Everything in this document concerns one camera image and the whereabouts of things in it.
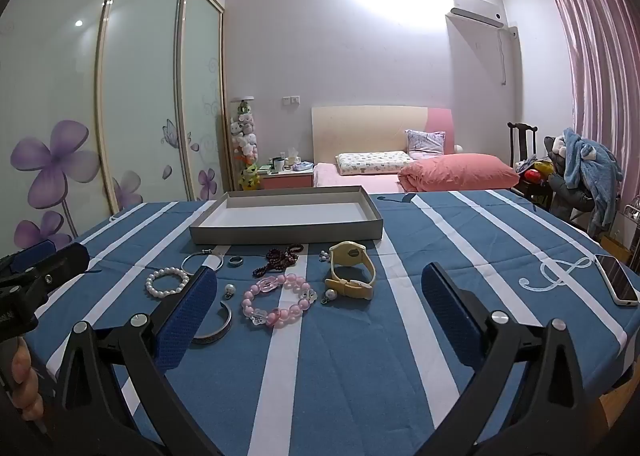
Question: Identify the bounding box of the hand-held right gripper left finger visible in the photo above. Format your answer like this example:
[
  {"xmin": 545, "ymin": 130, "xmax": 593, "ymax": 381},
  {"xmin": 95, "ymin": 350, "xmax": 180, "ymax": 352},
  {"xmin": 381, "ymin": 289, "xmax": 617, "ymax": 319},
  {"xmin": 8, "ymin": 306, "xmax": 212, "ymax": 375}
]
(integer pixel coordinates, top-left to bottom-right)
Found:
[{"xmin": 52, "ymin": 263, "xmax": 221, "ymax": 456}]

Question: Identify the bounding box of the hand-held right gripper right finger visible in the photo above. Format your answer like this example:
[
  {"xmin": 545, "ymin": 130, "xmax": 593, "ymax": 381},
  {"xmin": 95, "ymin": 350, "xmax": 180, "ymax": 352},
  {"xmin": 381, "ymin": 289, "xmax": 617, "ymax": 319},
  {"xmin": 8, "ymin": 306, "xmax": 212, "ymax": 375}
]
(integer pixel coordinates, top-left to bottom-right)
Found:
[{"xmin": 421, "ymin": 262, "xmax": 593, "ymax": 456}]

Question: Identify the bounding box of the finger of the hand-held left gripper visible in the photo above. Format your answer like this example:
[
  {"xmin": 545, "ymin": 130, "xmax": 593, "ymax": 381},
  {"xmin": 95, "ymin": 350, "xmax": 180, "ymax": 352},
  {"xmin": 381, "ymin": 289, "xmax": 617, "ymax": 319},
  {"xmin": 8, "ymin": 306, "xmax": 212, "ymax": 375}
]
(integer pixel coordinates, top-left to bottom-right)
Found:
[
  {"xmin": 0, "ymin": 238, "xmax": 57, "ymax": 282},
  {"xmin": 20, "ymin": 242, "xmax": 92, "ymax": 307}
]

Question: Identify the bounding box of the white pearl bracelet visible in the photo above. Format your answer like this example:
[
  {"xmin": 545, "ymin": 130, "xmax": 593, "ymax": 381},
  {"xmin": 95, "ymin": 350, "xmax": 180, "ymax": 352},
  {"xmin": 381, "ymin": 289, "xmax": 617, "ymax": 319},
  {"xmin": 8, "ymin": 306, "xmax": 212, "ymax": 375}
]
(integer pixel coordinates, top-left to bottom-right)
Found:
[{"xmin": 145, "ymin": 267, "xmax": 191, "ymax": 298}]

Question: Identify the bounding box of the silver cuff bracelet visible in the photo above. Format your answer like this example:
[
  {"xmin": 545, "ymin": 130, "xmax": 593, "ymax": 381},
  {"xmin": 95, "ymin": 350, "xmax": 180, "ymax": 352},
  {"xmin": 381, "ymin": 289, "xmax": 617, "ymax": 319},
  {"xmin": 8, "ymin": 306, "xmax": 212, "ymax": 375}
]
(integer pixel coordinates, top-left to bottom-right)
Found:
[{"xmin": 191, "ymin": 301, "xmax": 234, "ymax": 344}]

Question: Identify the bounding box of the pink bead bracelet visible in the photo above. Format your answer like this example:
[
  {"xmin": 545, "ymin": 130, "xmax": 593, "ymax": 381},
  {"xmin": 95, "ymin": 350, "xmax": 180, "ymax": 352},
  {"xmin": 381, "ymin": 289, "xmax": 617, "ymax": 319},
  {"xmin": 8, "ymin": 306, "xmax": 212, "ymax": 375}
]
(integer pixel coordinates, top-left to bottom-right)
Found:
[{"xmin": 241, "ymin": 273, "xmax": 318, "ymax": 329}]

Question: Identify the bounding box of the yellow wristwatch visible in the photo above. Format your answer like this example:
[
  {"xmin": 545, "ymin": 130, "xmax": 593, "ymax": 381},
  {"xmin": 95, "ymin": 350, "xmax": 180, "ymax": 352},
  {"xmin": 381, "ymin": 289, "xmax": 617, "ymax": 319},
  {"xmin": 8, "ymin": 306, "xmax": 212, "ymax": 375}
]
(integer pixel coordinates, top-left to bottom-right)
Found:
[{"xmin": 324, "ymin": 241, "xmax": 377, "ymax": 301}]

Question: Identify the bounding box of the grey cardboard tray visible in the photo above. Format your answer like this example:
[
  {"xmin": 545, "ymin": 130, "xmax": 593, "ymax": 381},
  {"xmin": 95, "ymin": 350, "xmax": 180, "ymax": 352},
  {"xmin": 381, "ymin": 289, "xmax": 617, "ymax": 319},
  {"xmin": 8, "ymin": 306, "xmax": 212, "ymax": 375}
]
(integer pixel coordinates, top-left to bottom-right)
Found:
[{"xmin": 189, "ymin": 186, "xmax": 385, "ymax": 246}]

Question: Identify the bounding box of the person's left hand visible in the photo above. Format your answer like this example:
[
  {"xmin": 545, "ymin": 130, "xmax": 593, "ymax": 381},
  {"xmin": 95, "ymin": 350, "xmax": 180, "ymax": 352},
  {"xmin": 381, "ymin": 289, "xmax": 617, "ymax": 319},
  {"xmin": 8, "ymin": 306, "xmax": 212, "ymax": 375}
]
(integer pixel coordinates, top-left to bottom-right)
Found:
[{"xmin": 7, "ymin": 336, "xmax": 46, "ymax": 422}]

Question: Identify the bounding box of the thin silver hoop bangle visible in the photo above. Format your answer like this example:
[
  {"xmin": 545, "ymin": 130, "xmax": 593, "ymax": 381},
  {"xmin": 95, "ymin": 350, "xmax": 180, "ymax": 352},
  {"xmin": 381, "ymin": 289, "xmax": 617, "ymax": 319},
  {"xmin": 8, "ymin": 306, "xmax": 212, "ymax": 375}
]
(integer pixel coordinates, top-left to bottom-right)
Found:
[{"xmin": 181, "ymin": 248, "xmax": 223, "ymax": 277}]

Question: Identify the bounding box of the blue striped tablecloth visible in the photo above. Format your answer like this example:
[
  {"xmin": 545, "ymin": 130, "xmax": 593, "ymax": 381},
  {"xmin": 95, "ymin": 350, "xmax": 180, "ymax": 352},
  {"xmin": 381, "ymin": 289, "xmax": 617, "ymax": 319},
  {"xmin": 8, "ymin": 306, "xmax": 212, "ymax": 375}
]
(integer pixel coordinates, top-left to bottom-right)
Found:
[{"xmin": 37, "ymin": 188, "xmax": 636, "ymax": 456}]

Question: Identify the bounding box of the pink pillow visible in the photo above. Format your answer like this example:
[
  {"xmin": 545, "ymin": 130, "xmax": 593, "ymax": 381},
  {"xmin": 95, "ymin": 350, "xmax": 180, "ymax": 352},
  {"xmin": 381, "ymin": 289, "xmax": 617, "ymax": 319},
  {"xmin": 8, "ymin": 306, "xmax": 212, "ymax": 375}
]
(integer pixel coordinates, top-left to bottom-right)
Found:
[{"xmin": 397, "ymin": 153, "xmax": 521, "ymax": 193}]

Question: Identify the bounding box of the white patterned pillow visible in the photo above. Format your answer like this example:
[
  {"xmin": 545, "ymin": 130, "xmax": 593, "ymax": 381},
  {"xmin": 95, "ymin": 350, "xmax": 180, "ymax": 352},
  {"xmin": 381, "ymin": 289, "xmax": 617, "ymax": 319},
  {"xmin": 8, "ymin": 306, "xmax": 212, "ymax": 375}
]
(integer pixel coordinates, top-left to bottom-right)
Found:
[{"xmin": 334, "ymin": 151, "xmax": 416, "ymax": 176}]

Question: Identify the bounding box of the red and yellow toy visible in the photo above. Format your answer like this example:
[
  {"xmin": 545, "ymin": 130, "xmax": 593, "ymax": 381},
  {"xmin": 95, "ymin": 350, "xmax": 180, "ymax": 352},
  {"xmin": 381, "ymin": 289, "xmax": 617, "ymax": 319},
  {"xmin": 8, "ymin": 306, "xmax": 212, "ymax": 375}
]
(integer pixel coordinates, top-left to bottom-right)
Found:
[{"xmin": 515, "ymin": 158, "xmax": 556, "ymax": 184}]

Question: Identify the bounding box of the dark grey garment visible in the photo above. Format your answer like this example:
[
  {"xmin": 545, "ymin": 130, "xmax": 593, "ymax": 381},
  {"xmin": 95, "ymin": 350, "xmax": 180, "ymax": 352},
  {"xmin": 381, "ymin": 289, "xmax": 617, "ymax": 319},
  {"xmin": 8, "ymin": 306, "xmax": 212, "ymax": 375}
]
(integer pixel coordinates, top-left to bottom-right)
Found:
[{"xmin": 542, "ymin": 136, "xmax": 601, "ymax": 227}]

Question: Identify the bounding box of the lilac pillow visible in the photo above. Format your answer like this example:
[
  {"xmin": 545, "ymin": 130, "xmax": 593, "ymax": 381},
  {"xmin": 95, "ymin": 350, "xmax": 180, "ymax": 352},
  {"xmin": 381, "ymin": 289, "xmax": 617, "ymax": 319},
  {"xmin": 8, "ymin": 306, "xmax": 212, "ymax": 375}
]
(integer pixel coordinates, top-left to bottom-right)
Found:
[{"xmin": 404, "ymin": 129, "xmax": 447, "ymax": 157}]

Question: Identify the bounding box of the pink nightstand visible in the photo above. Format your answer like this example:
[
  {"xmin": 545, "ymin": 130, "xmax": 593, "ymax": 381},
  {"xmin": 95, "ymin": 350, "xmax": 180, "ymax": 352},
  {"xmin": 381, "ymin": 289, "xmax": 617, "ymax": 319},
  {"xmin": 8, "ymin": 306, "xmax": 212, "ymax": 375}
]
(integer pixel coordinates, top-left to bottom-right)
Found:
[{"xmin": 260, "ymin": 170, "xmax": 315, "ymax": 191}]

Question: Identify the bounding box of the white smartphone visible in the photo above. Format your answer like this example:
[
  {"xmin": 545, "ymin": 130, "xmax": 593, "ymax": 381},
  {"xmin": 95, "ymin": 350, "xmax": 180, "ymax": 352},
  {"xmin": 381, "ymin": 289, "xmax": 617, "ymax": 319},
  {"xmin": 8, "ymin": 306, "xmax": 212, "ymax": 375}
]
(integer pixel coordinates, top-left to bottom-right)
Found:
[{"xmin": 594, "ymin": 253, "xmax": 640, "ymax": 307}]

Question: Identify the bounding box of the dark wooden chair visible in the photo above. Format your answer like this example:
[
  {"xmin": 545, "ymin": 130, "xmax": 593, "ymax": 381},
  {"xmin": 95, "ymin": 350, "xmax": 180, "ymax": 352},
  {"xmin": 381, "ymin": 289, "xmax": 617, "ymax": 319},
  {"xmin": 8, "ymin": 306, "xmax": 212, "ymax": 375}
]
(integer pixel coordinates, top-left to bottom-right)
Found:
[{"xmin": 506, "ymin": 121, "xmax": 551, "ymax": 209}]

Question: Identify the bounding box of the stack of plush toys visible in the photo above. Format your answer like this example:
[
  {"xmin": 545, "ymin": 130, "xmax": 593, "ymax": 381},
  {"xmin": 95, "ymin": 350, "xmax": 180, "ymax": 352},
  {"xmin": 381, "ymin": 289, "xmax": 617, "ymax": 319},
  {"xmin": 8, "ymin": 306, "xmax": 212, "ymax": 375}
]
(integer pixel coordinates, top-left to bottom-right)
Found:
[{"xmin": 229, "ymin": 97, "xmax": 261, "ymax": 192}]

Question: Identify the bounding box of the flower print sliding wardrobe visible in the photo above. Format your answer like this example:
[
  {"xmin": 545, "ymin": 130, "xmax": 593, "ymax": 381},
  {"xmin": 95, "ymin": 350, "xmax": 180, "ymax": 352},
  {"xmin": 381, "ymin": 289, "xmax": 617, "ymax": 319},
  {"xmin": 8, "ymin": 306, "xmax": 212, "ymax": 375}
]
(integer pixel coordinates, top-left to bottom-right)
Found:
[{"xmin": 0, "ymin": 0, "xmax": 226, "ymax": 257}]

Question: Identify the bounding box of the pink bed with beige headboard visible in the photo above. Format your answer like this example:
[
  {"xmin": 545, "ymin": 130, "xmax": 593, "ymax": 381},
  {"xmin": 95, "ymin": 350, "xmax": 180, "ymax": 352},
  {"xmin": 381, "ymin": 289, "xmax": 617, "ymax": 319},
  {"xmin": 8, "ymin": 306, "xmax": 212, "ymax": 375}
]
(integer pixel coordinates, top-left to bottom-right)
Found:
[{"xmin": 311, "ymin": 105, "xmax": 521, "ymax": 194}]

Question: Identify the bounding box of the light blue plush garment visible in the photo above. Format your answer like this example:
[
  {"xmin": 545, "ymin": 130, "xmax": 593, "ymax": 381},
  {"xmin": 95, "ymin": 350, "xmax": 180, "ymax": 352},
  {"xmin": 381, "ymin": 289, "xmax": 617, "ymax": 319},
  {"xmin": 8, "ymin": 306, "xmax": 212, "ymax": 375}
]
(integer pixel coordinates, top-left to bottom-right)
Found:
[{"xmin": 562, "ymin": 128, "xmax": 623, "ymax": 237}]

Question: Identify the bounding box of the pink curtain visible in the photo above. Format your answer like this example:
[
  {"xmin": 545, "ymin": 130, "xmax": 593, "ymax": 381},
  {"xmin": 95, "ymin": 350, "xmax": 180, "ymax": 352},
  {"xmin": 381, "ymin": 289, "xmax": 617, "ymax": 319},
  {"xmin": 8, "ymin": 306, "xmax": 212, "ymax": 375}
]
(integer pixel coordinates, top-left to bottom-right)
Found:
[{"xmin": 550, "ymin": 0, "xmax": 640, "ymax": 217}]

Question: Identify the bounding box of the white air conditioner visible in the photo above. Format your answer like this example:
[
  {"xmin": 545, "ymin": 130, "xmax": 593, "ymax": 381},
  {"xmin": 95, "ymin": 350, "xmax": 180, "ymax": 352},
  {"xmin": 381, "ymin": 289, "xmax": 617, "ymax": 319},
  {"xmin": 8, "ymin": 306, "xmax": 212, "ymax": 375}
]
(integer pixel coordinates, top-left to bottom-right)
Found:
[{"xmin": 449, "ymin": 0, "xmax": 505, "ymax": 28}]

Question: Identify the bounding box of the dark red bead necklace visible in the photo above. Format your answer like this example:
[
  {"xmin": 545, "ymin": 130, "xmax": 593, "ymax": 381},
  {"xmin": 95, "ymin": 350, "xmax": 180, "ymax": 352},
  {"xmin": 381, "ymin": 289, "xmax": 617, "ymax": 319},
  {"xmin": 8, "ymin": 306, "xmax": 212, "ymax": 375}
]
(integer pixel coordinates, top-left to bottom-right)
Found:
[{"xmin": 252, "ymin": 245, "xmax": 306, "ymax": 278}]

